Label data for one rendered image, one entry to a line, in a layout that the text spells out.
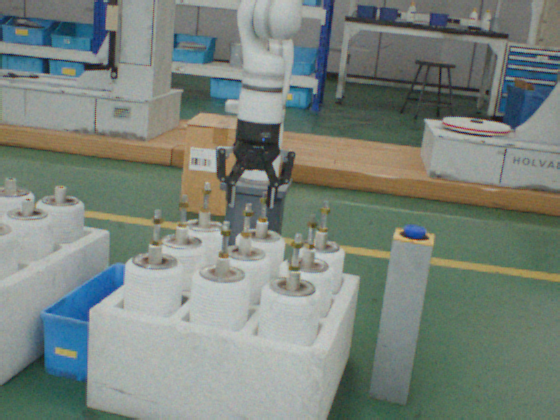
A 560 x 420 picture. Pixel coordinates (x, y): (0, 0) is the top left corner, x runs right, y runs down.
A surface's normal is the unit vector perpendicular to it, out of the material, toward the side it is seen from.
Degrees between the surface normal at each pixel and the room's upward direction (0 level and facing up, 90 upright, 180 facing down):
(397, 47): 90
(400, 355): 90
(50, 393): 0
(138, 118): 90
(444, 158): 90
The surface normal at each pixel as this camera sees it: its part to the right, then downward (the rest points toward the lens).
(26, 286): 0.97, 0.16
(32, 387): 0.11, -0.96
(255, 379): -0.24, 0.23
